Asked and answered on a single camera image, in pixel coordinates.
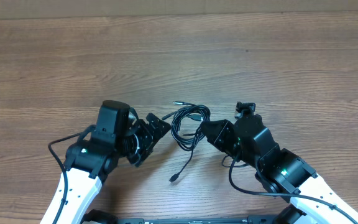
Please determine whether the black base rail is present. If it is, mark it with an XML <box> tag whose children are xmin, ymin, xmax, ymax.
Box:
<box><xmin>80</xmin><ymin>210</ymin><xmax>277</xmax><ymax>224</ymax></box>

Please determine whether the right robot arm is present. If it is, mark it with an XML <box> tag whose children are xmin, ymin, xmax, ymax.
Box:
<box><xmin>201</xmin><ymin>113</ymin><xmax>358</xmax><ymax>223</ymax></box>

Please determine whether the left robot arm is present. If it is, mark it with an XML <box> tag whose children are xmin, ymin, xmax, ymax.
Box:
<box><xmin>41</xmin><ymin>100</ymin><xmax>171</xmax><ymax>223</ymax></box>

